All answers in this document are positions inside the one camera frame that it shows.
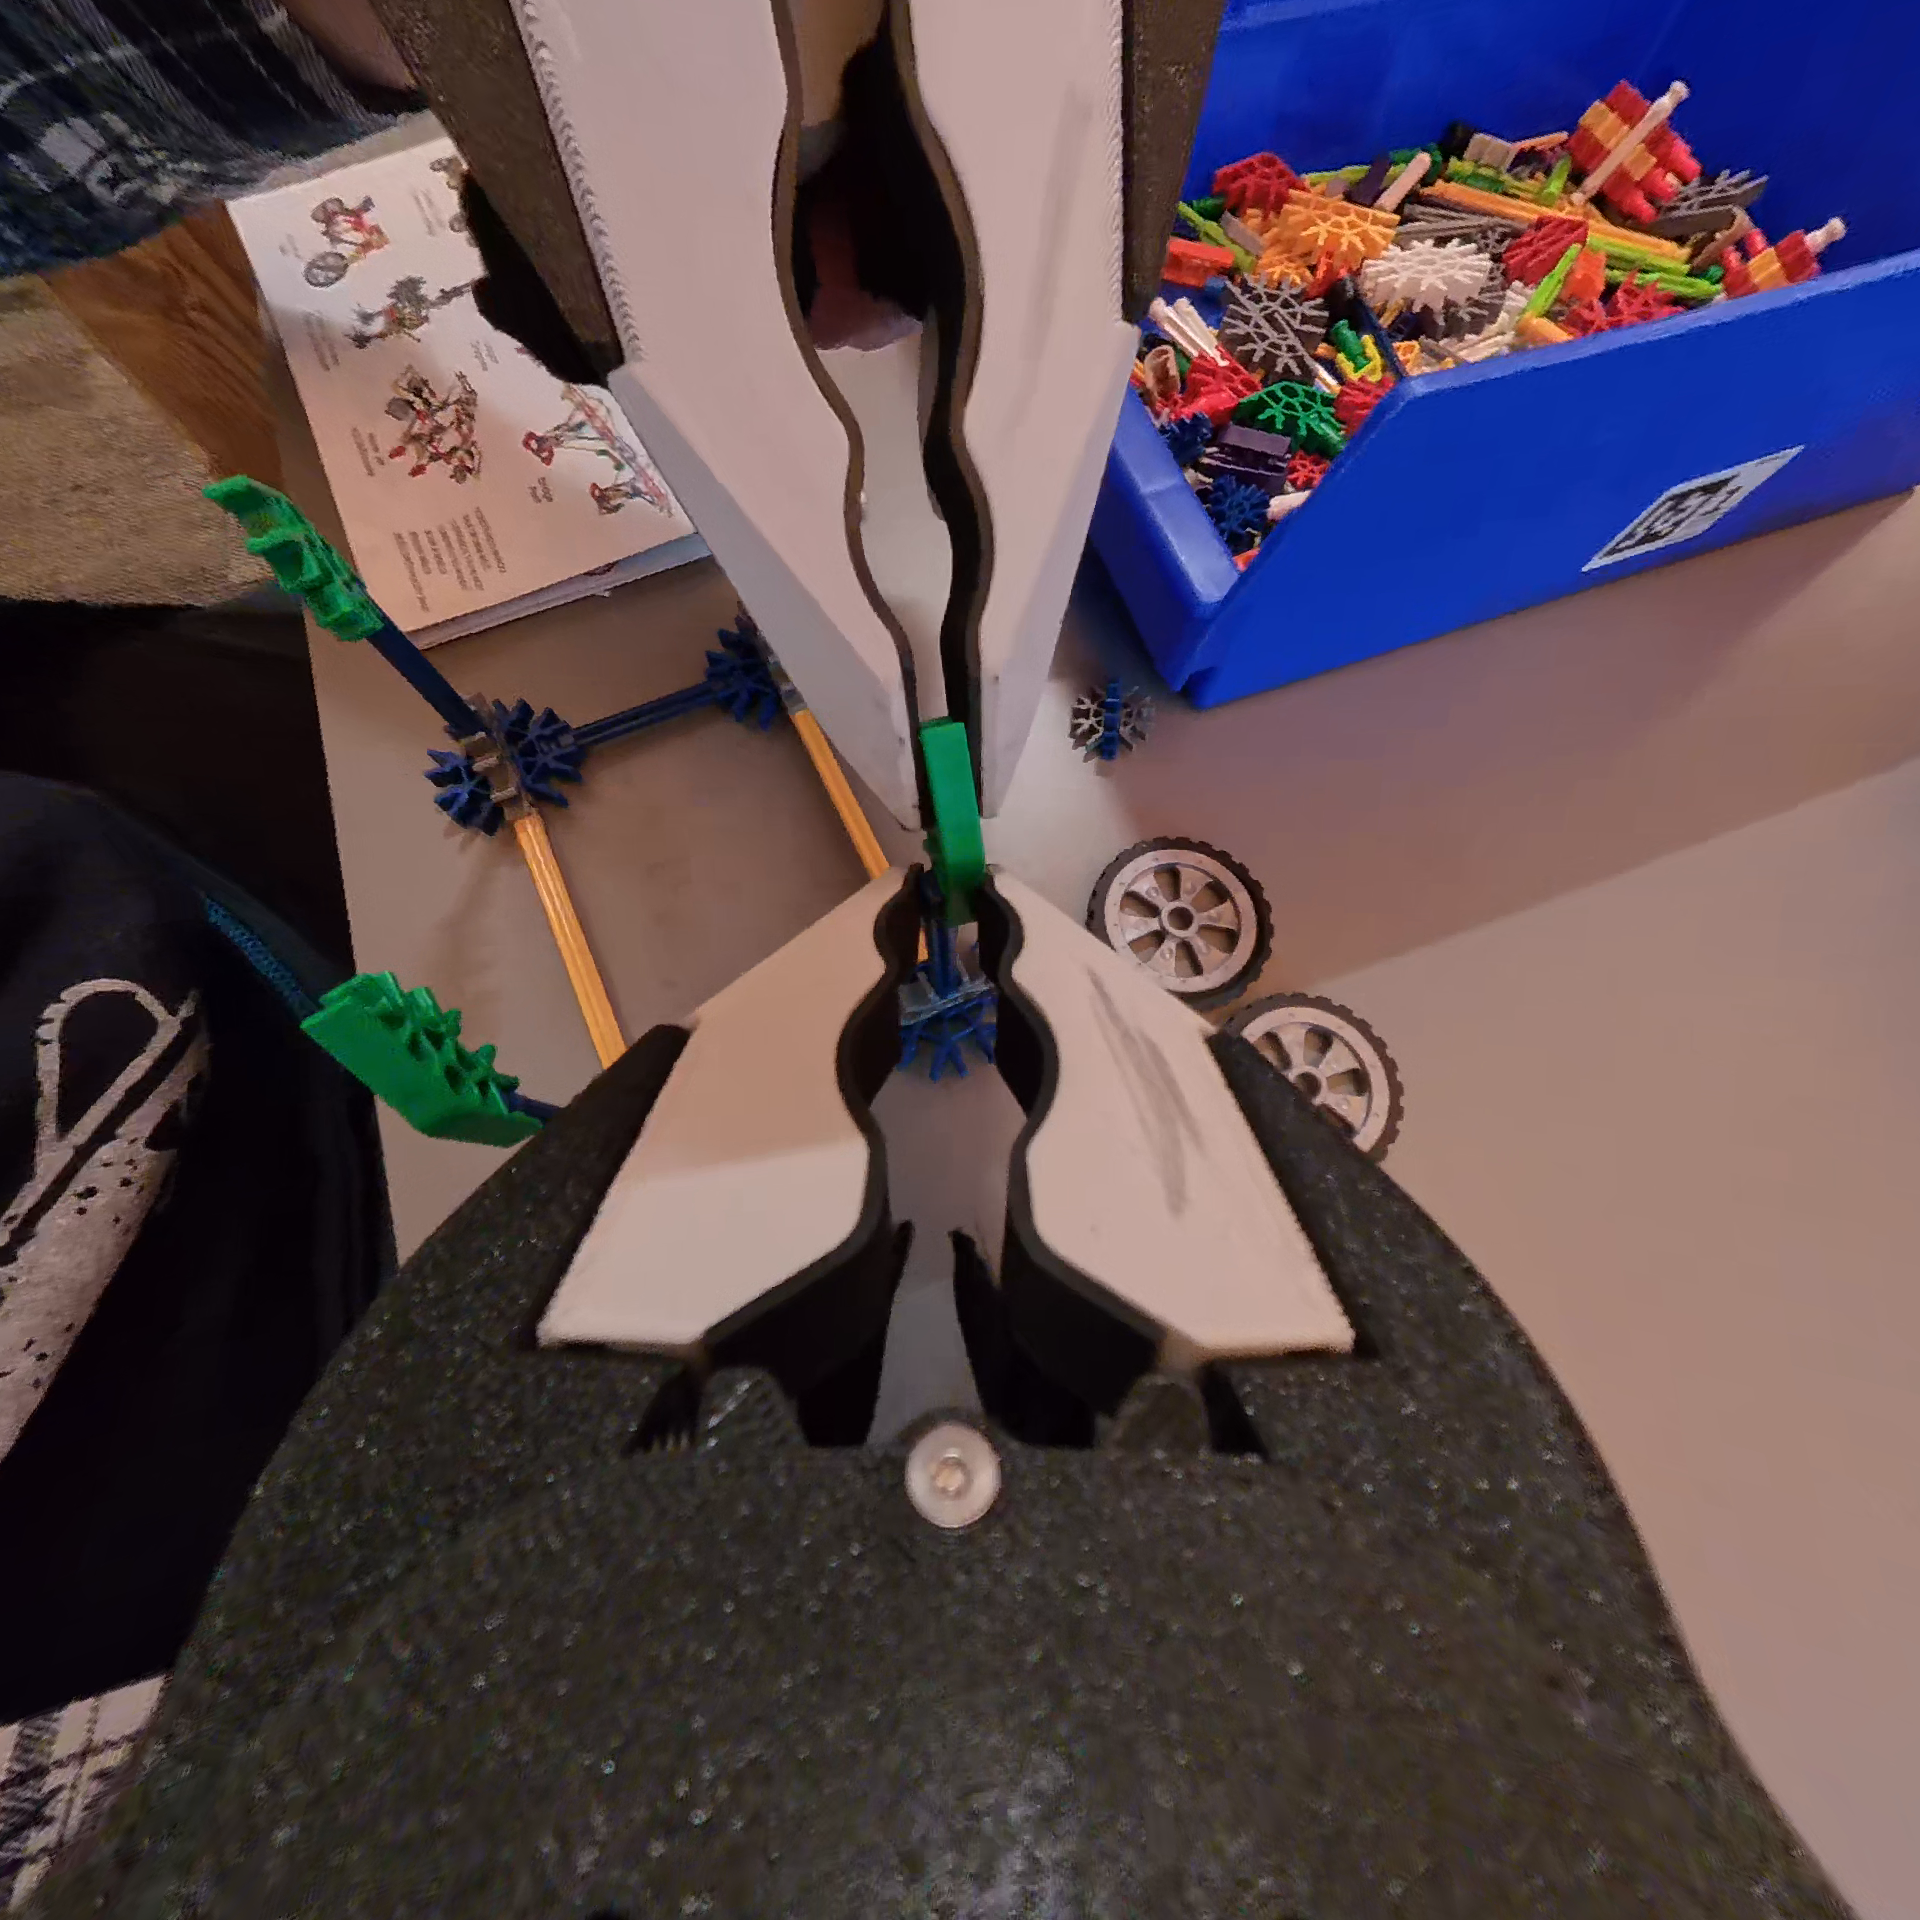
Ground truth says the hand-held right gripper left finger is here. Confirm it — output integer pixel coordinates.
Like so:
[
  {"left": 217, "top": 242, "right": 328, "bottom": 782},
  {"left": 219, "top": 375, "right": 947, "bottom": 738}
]
[{"left": 538, "top": 871, "right": 923, "bottom": 1357}]

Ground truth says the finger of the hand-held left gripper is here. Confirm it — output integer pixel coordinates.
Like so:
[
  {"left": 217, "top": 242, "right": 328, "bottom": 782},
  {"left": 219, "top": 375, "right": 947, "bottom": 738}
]
[
  {"left": 896, "top": 0, "right": 1143, "bottom": 811},
  {"left": 512, "top": 0, "right": 923, "bottom": 818}
]

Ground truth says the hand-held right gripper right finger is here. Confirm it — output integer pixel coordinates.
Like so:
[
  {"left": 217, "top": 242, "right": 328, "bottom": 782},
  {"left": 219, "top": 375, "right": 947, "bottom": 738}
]
[{"left": 985, "top": 871, "right": 1359, "bottom": 1367}]

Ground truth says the pile of colourful toy pieces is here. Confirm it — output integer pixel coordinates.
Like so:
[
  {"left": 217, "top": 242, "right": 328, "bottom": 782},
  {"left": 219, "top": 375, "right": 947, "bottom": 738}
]
[{"left": 1137, "top": 83, "right": 1847, "bottom": 558}]

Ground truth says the blue yellow toy rod frame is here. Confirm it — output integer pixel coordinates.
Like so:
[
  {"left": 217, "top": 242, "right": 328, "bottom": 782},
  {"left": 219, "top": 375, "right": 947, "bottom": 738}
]
[{"left": 207, "top": 476, "right": 1008, "bottom": 1148}]

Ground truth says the blue bin with white label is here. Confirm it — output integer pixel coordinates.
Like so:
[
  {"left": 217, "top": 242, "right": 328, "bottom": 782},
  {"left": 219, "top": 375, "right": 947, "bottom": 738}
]
[{"left": 1088, "top": 0, "right": 1920, "bottom": 714}]

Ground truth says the person's left forearm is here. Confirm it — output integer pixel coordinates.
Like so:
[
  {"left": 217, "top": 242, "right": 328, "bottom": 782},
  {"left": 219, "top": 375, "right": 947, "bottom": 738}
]
[{"left": 0, "top": 0, "right": 423, "bottom": 278}]

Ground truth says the black toy wheel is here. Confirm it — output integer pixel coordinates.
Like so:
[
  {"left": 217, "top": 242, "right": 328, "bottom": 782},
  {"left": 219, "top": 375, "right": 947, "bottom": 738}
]
[
  {"left": 1226, "top": 992, "right": 1407, "bottom": 1164},
  {"left": 1084, "top": 835, "right": 1274, "bottom": 1000}
]

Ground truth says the toy instruction sheet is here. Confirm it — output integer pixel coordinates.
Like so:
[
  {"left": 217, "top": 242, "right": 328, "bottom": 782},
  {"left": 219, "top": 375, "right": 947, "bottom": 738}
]
[{"left": 227, "top": 122, "right": 715, "bottom": 646}]

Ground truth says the person's dark printed shirt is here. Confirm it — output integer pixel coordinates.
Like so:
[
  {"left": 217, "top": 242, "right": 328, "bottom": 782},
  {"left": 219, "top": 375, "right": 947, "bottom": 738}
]
[{"left": 0, "top": 602, "right": 408, "bottom": 1727}]

